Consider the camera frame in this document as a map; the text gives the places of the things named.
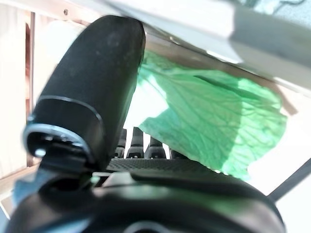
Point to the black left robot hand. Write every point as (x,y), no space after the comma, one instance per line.
(97,72)

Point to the green white napa cabbage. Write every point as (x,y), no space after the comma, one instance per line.
(206,109)

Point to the wooden cabbage crate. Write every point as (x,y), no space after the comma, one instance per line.
(279,145)

